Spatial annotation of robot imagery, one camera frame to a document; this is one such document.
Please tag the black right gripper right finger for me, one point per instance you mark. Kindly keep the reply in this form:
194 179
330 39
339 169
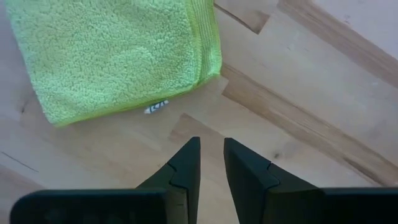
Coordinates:
295 205

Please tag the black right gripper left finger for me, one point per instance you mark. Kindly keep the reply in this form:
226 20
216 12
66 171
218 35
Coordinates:
140 205

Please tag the lime green microfiber towel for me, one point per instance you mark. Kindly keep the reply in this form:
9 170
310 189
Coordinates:
109 56

